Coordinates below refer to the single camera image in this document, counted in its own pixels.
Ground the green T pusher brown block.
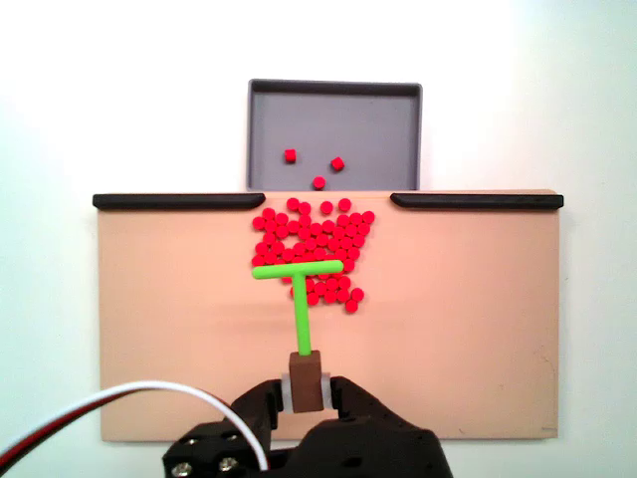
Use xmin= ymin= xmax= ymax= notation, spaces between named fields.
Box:
xmin=252 ymin=259 xmax=344 ymax=414

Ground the heap of red granules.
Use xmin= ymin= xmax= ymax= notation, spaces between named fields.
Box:
xmin=251 ymin=207 xmax=376 ymax=315

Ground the beige board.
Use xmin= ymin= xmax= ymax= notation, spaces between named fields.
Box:
xmin=94 ymin=187 xmax=561 ymax=443

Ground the grey tray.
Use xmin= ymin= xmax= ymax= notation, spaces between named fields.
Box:
xmin=247 ymin=78 xmax=424 ymax=192

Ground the red white black servo cable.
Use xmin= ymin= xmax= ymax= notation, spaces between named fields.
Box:
xmin=0 ymin=380 xmax=270 ymax=478

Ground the black foam rail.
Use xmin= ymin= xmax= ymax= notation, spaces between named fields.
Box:
xmin=390 ymin=192 xmax=565 ymax=211
xmin=92 ymin=192 xmax=267 ymax=211

